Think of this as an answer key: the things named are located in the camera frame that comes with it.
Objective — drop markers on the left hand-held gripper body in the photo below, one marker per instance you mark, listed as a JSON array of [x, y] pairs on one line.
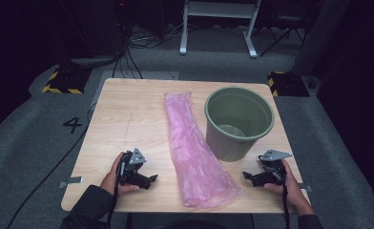
[[128, 176]]

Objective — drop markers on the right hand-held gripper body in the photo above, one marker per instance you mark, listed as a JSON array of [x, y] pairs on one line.
[[274, 171]]

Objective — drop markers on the green plastic bin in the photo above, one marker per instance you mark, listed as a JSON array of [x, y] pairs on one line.
[[226, 143]]

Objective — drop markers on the pink plastic bag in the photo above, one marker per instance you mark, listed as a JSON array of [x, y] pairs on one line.
[[191, 152]]

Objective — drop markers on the person's left hand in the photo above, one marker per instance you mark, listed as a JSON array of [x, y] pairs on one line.
[[110, 181]]

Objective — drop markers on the person's right hand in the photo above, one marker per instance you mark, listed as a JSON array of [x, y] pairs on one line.
[[295, 194]]

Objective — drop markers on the grey tape strip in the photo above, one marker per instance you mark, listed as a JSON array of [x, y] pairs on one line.
[[306, 187], [71, 181]]

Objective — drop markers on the yellow-black striped stand base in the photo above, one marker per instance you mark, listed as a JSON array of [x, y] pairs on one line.
[[288, 84], [66, 81]]

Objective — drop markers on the black tripod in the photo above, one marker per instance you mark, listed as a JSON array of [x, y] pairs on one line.
[[286, 30]]

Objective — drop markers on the grey padded pole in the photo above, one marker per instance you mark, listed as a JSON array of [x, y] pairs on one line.
[[318, 35]]

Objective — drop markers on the white metal stand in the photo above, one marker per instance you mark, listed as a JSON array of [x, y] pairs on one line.
[[218, 9]]

